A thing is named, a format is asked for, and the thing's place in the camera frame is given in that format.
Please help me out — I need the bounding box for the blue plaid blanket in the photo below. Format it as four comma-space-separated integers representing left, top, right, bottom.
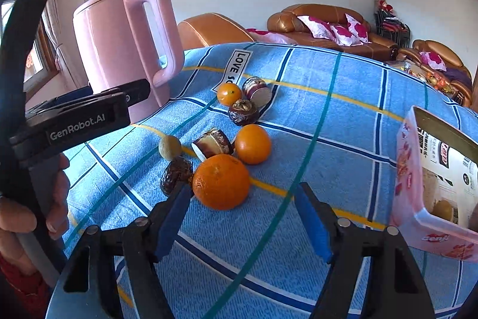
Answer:
62, 42, 478, 319

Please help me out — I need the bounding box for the dark brown round fruit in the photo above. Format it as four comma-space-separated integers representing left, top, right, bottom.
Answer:
228, 99, 260, 127

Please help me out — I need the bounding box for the medium orange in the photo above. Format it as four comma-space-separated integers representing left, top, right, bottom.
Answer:
235, 124, 272, 166

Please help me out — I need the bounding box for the person's left hand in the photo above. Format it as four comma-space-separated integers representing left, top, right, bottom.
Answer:
0, 152, 71, 280

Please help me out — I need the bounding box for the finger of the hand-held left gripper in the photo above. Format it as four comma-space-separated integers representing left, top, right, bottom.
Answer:
90, 79, 152, 106

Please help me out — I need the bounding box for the stack of black chairs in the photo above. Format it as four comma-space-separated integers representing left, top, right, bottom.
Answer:
374, 10, 411, 48

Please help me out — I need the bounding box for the wooden coffee table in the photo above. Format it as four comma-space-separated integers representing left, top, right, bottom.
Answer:
384, 58, 458, 97

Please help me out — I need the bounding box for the purple cup dessert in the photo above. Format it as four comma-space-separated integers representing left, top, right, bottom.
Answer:
191, 127, 235, 163

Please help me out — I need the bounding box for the small green kiwi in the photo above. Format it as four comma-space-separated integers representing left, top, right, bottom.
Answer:
158, 135, 183, 161

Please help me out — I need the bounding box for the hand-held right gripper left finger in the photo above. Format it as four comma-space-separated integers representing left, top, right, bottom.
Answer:
47, 182, 195, 319

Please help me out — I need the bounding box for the dark brown wrinkled fruit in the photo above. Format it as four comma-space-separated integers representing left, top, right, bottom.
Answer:
160, 156, 195, 197

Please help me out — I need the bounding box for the pink cardboard box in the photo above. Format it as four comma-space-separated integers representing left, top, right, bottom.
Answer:
390, 105, 478, 263

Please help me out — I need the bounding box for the small orange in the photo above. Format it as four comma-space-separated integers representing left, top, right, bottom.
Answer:
217, 82, 243, 107

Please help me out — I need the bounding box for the window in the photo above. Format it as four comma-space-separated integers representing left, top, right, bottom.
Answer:
0, 0, 53, 82

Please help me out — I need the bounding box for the orange leather three-seat sofa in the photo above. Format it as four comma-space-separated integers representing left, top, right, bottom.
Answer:
267, 4, 400, 61

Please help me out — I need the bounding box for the pink floral bedding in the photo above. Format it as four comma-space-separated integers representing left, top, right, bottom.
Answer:
244, 28, 299, 45

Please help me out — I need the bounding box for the orange leather armchair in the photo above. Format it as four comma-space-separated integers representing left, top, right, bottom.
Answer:
399, 39, 473, 106

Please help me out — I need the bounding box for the orange leather chaise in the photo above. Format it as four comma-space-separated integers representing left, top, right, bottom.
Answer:
177, 13, 258, 51

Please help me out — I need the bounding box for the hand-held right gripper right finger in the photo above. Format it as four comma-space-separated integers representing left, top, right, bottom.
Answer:
294, 181, 437, 319

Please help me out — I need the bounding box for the small lying jar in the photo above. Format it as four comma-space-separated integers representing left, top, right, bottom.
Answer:
242, 76, 273, 107

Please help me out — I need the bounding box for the yellow-brown kiwi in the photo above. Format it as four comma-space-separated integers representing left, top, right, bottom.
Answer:
431, 200, 458, 224

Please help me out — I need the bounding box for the purple blanket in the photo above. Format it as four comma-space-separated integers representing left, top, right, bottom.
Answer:
444, 67, 470, 82

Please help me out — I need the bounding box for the pale curtain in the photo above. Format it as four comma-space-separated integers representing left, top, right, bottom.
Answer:
35, 0, 90, 88

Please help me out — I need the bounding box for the large orange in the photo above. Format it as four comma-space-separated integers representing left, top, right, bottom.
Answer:
192, 154, 251, 211

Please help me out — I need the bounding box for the pile of snacks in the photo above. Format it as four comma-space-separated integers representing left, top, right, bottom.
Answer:
405, 61, 458, 95

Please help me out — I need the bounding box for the white pink floral cushion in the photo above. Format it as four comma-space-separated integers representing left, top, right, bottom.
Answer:
329, 24, 363, 47
345, 13, 372, 44
297, 16, 338, 39
419, 51, 447, 72

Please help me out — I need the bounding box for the pink electric kettle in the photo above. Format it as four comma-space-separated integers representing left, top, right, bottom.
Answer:
73, 0, 184, 120

